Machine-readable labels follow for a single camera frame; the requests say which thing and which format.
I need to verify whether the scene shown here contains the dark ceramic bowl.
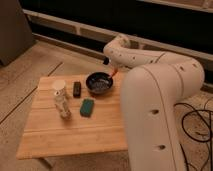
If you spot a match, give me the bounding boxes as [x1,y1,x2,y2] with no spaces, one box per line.
[86,72,113,94]

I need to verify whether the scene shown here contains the orange red pepper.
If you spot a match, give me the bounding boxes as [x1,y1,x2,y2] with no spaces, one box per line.
[110,69,118,78]

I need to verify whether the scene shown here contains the dark brown rectangular block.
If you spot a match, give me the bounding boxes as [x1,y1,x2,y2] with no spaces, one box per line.
[73,82,81,98]

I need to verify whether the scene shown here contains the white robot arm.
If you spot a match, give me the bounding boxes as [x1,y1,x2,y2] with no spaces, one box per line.
[103,34,204,171]

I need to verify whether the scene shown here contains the wooden table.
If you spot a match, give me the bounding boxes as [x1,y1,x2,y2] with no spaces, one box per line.
[16,74,127,159]

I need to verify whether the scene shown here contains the grey cabinet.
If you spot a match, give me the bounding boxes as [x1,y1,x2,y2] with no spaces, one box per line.
[0,0,35,66]

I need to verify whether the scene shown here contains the white paper cup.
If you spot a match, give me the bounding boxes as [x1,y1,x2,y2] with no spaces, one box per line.
[52,80,66,95]

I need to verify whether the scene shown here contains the patterned white bottle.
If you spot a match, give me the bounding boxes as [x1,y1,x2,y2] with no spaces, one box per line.
[54,91,71,119]

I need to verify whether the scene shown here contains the green sponge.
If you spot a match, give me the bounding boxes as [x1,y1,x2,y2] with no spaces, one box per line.
[80,99,94,117]

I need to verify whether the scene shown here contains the white wall shelf rail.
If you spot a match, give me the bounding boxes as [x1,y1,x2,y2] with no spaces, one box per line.
[23,9,213,61]

